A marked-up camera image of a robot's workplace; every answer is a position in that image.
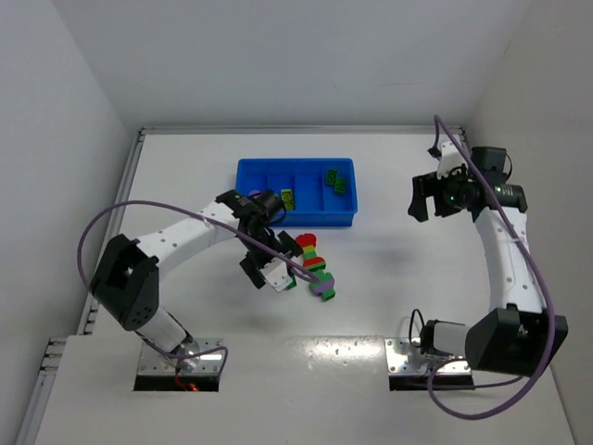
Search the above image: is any red purple green lego stack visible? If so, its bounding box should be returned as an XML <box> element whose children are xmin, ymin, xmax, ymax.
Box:
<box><xmin>284</xmin><ymin>276</ymin><xmax>297</xmax><ymax>291</ymax></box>

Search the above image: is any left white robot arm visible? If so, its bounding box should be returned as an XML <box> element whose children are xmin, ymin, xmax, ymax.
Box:
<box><xmin>90</xmin><ymin>189</ymin><xmax>303</xmax><ymax>362</ymax></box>

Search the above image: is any dark green lego brick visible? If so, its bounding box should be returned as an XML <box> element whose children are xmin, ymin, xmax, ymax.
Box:
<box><xmin>324</xmin><ymin>169</ymin><xmax>339</xmax><ymax>186</ymax></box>

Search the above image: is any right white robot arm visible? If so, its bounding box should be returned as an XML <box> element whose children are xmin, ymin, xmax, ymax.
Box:
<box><xmin>408</xmin><ymin>143</ymin><xmax>568</xmax><ymax>376</ymax></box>

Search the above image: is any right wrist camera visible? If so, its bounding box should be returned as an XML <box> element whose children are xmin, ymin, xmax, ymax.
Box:
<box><xmin>428</xmin><ymin>141</ymin><xmax>467</xmax><ymax>180</ymax></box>

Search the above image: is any rounded green lego brick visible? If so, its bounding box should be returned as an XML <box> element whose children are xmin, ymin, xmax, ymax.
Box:
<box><xmin>334</xmin><ymin>178</ymin><xmax>347</xmax><ymax>196</ymax></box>

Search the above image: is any small lime lego brick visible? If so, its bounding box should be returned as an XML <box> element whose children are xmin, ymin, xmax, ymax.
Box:
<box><xmin>281</xmin><ymin>188</ymin><xmax>295</xmax><ymax>211</ymax></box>

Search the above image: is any blue divided plastic bin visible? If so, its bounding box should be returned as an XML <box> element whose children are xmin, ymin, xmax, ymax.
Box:
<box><xmin>235</xmin><ymin>158</ymin><xmax>358</xmax><ymax>228</ymax></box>

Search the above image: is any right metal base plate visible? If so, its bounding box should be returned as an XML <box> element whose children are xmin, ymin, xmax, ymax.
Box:
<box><xmin>385</xmin><ymin>337</ymin><xmax>472</xmax><ymax>376</ymax></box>

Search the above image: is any red yellow green lego stack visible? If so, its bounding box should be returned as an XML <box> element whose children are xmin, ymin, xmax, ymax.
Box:
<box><xmin>296</xmin><ymin>234</ymin><xmax>326</xmax><ymax>273</ymax></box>

